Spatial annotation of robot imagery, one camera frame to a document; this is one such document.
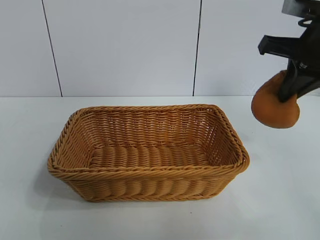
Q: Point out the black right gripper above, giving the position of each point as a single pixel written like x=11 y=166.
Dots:
x=310 y=45

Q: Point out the woven tan wicker basket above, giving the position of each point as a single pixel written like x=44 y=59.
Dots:
x=150 y=175

